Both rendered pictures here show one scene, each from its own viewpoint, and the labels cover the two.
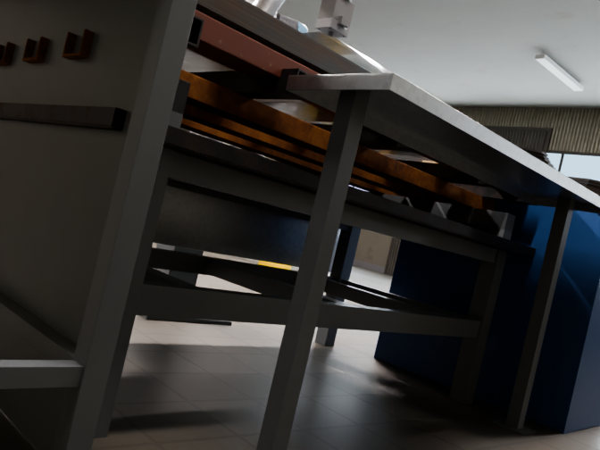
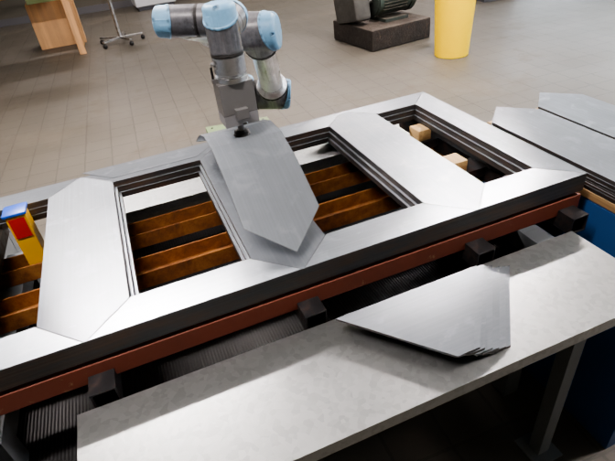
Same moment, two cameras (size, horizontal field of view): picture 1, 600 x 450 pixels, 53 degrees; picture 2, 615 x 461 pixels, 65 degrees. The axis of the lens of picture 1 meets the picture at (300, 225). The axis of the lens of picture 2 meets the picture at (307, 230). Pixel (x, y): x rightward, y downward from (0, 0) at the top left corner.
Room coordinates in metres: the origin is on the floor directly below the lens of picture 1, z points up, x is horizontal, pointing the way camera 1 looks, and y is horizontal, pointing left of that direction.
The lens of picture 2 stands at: (0.89, -0.59, 1.51)
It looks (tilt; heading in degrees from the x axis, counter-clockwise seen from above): 35 degrees down; 27
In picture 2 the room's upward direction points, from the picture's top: 7 degrees counter-clockwise
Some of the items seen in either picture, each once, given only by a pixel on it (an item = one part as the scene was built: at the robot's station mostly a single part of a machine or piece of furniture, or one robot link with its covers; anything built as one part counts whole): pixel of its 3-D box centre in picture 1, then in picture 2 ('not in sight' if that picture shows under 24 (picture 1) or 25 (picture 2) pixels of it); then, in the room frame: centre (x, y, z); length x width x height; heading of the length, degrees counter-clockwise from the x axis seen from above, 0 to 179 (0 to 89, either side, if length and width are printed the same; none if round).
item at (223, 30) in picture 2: not in sight; (222, 28); (1.85, 0.04, 1.28); 0.09 x 0.08 x 0.11; 20
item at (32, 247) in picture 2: not in sight; (31, 241); (1.57, 0.63, 0.78); 0.05 x 0.05 x 0.19; 45
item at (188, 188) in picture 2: not in sight; (272, 163); (2.35, 0.26, 0.66); 1.30 x 0.20 x 0.03; 135
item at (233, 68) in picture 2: not in sight; (228, 65); (1.85, 0.04, 1.21); 0.08 x 0.08 x 0.05
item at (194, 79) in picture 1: (350, 153); not in sight; (1.71, -0.09, 0.70); 1.66 x 0.08 x 0.05; 135
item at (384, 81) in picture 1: (487, 161); (390, 355); (1.52, -0.43, 0.73); 1.20 x 0.26 x 0.03; 135
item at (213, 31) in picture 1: (395, 126); (299, 284); (1.62, -0.19, 0.78); 1.56 x 0.09 x 0.06; 135
